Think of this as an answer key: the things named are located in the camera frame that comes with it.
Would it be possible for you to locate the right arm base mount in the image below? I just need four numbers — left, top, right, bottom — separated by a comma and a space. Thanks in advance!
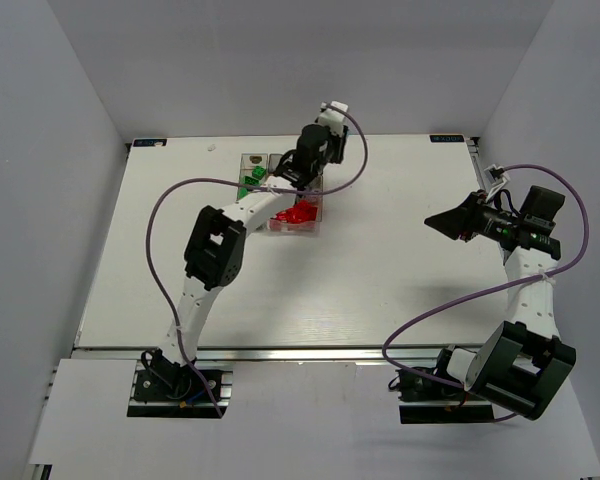
388, 370, 495, 425

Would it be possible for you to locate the green upside-down 2x2 lego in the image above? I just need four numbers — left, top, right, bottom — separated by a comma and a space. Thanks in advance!
252, 167, 267, 180

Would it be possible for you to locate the tall clear narrow container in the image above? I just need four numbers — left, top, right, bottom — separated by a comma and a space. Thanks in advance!
238, 153, 269, 193

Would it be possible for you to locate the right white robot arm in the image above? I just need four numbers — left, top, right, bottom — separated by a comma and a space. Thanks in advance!
424, 186, 576, 420

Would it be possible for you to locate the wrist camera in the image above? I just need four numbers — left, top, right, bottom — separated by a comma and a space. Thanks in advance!
484, 164, 510, 195
315, 101, 349, 137

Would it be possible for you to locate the grey smoked container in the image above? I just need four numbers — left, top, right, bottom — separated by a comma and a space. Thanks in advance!
267, 154, 283, 174

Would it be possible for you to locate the red rounded lego brick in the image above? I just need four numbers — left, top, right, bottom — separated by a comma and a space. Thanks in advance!
275, 209, 304, 224

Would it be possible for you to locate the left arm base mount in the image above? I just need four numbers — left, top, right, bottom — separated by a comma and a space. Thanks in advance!
127, 349, 232, 419

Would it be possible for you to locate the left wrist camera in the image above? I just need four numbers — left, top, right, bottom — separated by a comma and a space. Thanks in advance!
315, 101, 349, 137

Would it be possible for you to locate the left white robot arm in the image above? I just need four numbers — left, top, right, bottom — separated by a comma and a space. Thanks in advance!
141, 120, 349, 395

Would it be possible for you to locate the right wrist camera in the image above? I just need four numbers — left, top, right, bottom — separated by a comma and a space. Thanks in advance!
484, 164, 510, 195

